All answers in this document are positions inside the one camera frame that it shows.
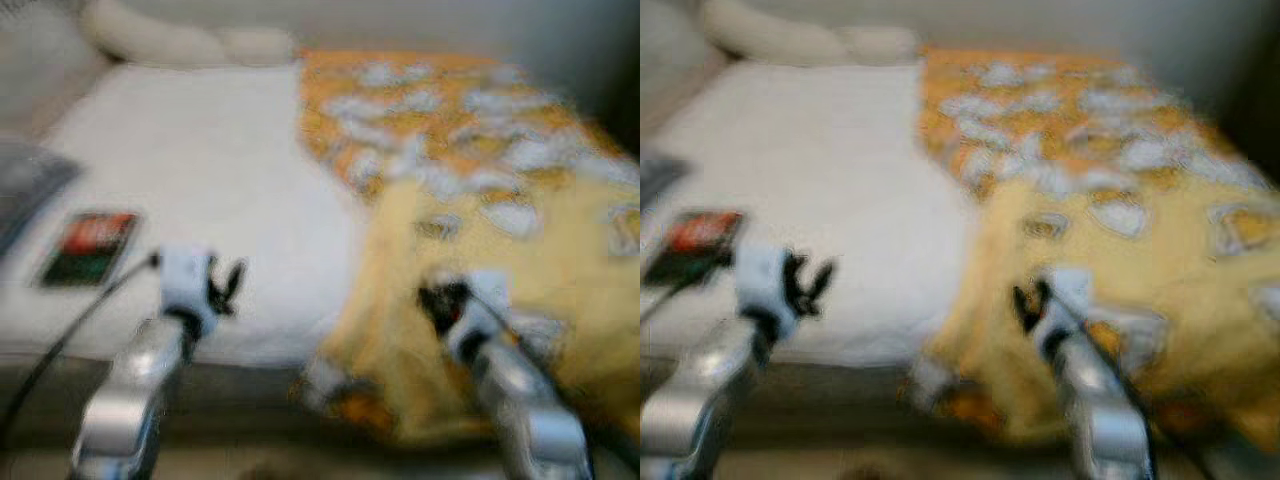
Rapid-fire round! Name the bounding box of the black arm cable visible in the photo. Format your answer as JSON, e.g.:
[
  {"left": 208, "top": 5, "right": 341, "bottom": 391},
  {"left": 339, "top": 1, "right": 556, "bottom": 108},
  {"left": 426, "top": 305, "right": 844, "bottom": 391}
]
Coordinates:
[
  {"left": 1060, "top": 290, "right": 1201, "bottom": 476},
  {"left": 640, "top": 262, "right": 741, "bottom": 326},
  {"left": 0, "top": 255, "right": 163, "bottom": 446},
  {"left": 468, "top": 285, "right": 641, "bottom": 471}
]

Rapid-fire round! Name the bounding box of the grey quilted mattress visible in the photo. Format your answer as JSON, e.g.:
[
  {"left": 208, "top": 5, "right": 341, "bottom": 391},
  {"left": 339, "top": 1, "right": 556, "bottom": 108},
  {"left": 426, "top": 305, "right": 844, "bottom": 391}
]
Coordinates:
[
  {"left": 640, "top": 360, "right": 931, "bottom": 446},
  {"left": 0, "top": 355, "right": 331, "bottom": 441}
]

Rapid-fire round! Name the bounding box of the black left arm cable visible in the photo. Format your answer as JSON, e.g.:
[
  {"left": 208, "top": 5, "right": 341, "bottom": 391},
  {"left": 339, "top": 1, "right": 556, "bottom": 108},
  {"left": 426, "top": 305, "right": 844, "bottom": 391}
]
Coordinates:
[
  {"left": 0, "top": 255, "right": 163, "bottom": 446},
  {"left": 640, "top": 262, "right": 741, "bottom": 326}
]

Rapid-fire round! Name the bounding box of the dark book with red cover art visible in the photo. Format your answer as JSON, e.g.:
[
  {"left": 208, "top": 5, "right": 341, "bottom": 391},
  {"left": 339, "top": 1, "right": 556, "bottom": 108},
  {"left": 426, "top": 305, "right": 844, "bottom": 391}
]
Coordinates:
[
  {"left": 38, "top": 208, "right": 143, "bottom": 291},
  {"left": 643, "top": 208, "right": 746, "bottom": 291}
]

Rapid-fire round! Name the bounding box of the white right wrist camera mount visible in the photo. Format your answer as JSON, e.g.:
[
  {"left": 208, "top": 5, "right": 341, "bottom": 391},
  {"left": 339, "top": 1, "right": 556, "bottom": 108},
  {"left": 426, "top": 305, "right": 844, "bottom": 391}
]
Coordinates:
[
  {"left": 443, "top": 268, "right": 513, "bottom": 366},
  {"left": 1033, "top": 266, "right": 1096, "bottom": 361}
]

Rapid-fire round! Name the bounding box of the grey bear pillow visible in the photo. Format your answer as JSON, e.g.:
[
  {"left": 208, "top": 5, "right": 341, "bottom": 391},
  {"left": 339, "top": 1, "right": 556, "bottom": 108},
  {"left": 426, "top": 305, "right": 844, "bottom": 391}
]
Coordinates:
[
  {"left": 0, "top": 138, "right": 83, "bottom": 256},
  {"left": 640, "top": 150, "right": 691, "bottom": 211}
]

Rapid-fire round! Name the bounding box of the beige long roll pillow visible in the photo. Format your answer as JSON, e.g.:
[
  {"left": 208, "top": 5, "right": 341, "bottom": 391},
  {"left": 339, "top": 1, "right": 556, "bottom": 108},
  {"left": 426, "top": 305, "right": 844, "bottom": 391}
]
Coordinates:
[
  {"left": 80, "top": 0, "right": 298, "bottom": 69},
  {"left": 700, "top": 0, "right": 921, "bottom": 69}
]

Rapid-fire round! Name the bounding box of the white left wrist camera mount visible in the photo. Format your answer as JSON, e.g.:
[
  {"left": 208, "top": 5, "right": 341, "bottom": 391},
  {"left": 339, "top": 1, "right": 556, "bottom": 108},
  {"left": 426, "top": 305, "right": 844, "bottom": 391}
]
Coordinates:
[
  {"left": 733, "top": 243, "right": 801, "bottom": 341},
  {"left": 158, "top": 246, "right": 219, "bottom": 339}
]

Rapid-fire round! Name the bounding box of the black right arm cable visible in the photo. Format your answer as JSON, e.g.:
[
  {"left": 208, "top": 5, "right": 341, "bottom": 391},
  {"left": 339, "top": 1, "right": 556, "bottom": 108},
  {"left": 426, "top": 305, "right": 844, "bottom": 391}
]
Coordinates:
[
  {"left": 468, "top": 285, "right": 641, "bottom": 471},
  {"left": 1060, "top": 290, "right": 1201, "bottom": 476}
]

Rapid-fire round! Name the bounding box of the yellow cartoon print blanket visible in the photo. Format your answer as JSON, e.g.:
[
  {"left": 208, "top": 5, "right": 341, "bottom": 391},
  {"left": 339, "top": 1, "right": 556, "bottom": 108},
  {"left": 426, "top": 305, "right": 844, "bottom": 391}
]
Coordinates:
[
  {"left": 290, "top": 50, "right": 641, "bottom": 446},
  {"left": 905, "top": 45, "right": 1280, "bottom": 451}
]

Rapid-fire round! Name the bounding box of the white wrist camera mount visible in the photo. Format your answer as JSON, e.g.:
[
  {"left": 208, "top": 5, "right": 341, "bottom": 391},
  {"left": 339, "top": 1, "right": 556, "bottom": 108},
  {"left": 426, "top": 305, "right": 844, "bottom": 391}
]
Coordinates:
[
  {"left": 443, "top": 268, "right": 513, "bottom": 366},
  {"left": 158, "top": 246, "right": 219, "bottom": 339},
  {"left": 733, "top": 243, "right": 801, "bottom": 341},
  {"left": 1033, "top": 266, "right": 1096, "bottom": 361}
]

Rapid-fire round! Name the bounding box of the white quilted mattress pad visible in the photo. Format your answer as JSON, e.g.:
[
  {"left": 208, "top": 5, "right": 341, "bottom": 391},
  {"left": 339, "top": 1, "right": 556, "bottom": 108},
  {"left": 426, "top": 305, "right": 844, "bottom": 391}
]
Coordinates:
[
  {"left": 0, "top": 62, "right": 371, "bottom": 366},
  {"left": 640, "top": 62, "right": 986, "bottom": 366}
]

